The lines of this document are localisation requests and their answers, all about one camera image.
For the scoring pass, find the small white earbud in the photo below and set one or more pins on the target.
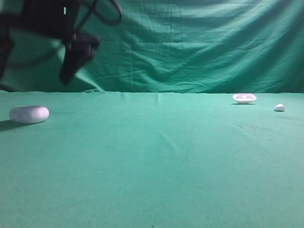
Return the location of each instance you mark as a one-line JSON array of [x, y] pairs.
[[279, 108]]

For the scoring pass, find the green table cloth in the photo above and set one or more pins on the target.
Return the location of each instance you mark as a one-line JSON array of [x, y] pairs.
[[152, 160]]

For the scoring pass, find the white open earphone case tray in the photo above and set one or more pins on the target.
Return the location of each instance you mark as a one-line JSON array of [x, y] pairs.
[[243, 98]]

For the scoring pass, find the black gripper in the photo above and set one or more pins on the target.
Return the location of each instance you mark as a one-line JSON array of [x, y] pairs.
[[53, 19]]

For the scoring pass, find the white bluetooth earphone case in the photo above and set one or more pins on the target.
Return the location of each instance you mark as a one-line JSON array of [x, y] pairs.
[[29, 114]]

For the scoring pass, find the green backdrop cloth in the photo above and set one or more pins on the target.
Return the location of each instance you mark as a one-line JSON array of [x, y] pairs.
[[182, 46]]

